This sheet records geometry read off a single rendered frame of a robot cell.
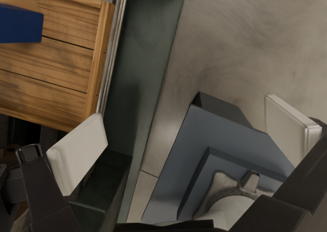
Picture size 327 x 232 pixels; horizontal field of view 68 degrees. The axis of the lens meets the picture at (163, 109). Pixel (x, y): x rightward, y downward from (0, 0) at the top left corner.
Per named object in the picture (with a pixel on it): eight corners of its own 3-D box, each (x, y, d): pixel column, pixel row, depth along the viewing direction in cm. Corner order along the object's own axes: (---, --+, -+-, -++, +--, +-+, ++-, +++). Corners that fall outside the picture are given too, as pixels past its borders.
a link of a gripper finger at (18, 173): (38, 205, 12) (-13, 208, 13) (81, 158, 17) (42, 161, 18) (29, 180, 12) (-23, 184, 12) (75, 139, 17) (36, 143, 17)
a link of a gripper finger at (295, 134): (306, 127, 11) (323, 125, 11) (263, 94, 18) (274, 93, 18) (305, 182, 12) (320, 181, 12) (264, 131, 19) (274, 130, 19)
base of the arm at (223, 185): (284, 181, 66) (292, 193, 60) (247, 240, 72) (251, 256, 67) (222, 156, 65) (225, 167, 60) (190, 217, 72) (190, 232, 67)
